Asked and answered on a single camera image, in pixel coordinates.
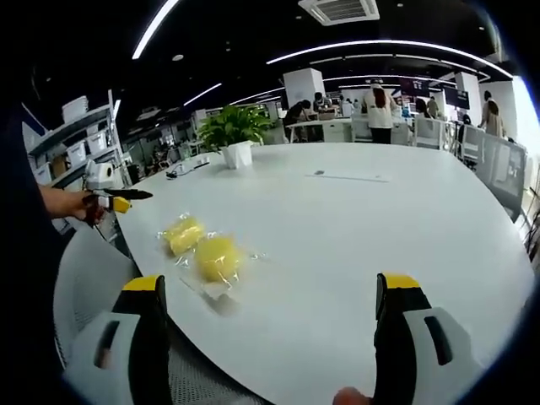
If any person's dark clothing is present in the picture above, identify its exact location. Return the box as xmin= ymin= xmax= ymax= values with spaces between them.
xmin=0 ymin=100 xmax=73 ymax=381

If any dark wall screen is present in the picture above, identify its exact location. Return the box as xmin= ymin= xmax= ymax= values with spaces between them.
xmin=442 ymin=84 xmax=471 ymax=109

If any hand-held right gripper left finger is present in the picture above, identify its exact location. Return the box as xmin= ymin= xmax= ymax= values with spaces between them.
xmin=62 ymin=274 xmax=175 ymax=405

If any white mesh office chair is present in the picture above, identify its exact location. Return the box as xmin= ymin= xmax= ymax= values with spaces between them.
xmin=52 ymin=229 xmax=262 ymax=405

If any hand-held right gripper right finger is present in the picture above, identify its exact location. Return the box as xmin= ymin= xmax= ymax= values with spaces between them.
xmin=373 ymin=272 xmax=487 ymax=405

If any person's right hand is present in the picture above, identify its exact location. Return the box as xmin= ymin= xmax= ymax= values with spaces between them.
xmin=332 ymin=386 xmax=375 ymax=405

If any white storage bin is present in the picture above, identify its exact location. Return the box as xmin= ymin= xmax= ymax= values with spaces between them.
xmin=86 ymin=130 xmax=109 ymax=155
xmin=67 ymin=141 xmax=89 ymax=168
xmin=62 ymin=95 xmax=89 ymax=122

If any black cable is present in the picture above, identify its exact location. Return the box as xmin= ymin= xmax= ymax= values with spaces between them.
xmin=165 ymin=162 xmax=210 ymax=180

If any person's left hand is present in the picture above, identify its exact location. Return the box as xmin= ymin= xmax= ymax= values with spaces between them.
xmin=60 ymin=189 xmax=105 ymax=225

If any square yellow bagged silicone block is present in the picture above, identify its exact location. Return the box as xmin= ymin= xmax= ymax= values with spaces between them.
xmin=156 ymin=213 xmax=208 ymax=257

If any grey metal shelving rack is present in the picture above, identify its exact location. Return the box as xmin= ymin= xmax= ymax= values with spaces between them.
xmin=24 ymin=88 xmax=132 ymax=192

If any long curved ceiling light strip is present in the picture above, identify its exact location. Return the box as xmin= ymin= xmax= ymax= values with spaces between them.
xmin=266 ymin=39 xmax=515 ymax=79

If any round yellow bagged silicone block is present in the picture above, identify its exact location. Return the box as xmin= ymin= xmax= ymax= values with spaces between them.
xmin=175 ymin=230 xmax=269 ymax=305

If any white slatted chair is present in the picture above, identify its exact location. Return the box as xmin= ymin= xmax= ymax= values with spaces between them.
xmin=415 ymin=116 xmax=449 ymax=149

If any white office desk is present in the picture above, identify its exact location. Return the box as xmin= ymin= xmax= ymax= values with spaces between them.
xmin=286 ymin=117 xmax=354 ymax=144

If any ceiling air conditioner vent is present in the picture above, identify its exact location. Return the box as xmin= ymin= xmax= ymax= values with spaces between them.
xmin=297 ymin=0 xmax=381 ymax=24

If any short ceiling light strip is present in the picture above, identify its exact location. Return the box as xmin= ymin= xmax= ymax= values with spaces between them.
xmin=184 ymin=82 xmax=224 ymax=107

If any green plant in white pot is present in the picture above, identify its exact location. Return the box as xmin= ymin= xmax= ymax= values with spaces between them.
xmin=197 ymin=105 xmax=275 ymax=169

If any straight ceiling light strip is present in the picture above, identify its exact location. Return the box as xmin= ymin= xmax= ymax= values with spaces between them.
xmin=132 ymin=0 xmax=181 ymax=61

